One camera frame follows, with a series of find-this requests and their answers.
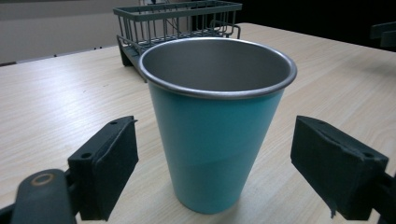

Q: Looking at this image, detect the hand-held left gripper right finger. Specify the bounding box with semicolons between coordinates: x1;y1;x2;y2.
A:
290;115;390;222

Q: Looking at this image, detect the grey wire dish rack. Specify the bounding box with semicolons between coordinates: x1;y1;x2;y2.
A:
112;0;244;67

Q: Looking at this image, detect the dark chair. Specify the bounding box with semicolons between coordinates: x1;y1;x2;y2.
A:
370;21;396;49

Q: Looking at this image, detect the teal metal cup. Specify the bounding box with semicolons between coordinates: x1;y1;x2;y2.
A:
137;36;298;216

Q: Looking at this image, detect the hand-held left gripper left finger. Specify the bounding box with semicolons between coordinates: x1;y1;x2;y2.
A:
67;115;140;222

